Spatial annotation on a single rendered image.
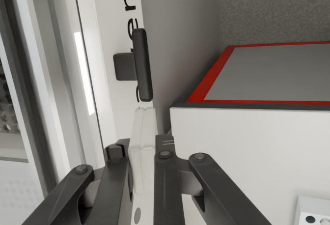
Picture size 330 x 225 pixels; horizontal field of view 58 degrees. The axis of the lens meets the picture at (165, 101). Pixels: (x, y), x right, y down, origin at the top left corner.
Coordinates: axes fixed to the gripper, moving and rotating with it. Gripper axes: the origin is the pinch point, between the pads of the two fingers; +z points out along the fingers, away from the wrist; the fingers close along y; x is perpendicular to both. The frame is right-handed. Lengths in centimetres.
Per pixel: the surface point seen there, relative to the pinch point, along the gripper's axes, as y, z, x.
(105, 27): -3.4, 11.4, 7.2
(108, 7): -3.1, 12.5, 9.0
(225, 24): 27, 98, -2
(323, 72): 35, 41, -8
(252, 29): 36, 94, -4
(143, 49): 0.0, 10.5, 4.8
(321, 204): 22.5, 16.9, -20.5
